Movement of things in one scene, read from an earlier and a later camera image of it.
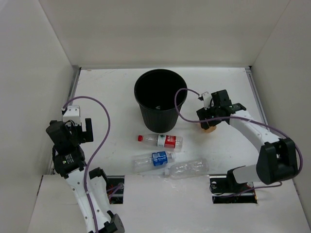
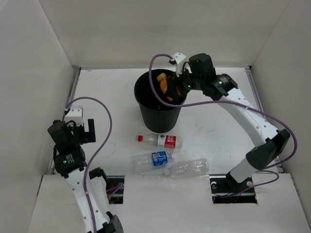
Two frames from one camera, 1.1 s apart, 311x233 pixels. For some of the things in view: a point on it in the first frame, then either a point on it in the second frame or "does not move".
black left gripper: [81, 132] does not move
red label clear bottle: [166, 141] does not move
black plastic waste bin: [154, 91] does not move
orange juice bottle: [209, 130] → [162, 78]
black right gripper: [202, 114] → [173, 82]
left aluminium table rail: [52, 165] does not move
